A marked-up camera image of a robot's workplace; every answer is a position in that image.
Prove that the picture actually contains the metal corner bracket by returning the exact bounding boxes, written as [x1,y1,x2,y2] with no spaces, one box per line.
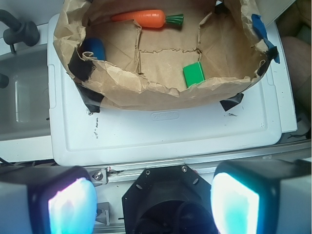
[88,168,108,187]

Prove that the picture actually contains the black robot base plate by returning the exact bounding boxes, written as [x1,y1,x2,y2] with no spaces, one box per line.
[122,165,218,234]

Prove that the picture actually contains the white plastic bin lid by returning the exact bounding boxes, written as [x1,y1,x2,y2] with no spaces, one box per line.
[48,15,282,166]

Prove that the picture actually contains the green block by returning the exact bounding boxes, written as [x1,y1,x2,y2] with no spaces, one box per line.
[183,61,205,88]

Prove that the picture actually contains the brown paper bag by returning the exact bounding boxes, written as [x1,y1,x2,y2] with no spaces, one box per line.
[53,0,279,112]

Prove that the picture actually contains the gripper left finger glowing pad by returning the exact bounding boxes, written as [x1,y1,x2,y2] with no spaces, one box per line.
[0,166,97,234]

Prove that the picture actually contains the blue cylinder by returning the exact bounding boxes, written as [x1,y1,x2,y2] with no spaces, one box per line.
[82,38,106,60]

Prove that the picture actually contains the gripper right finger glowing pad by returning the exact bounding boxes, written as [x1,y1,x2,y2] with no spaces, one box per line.
[211,159,312,234]

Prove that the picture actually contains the orange toy carrot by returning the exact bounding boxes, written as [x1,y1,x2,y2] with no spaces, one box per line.
[111,9,184,28]

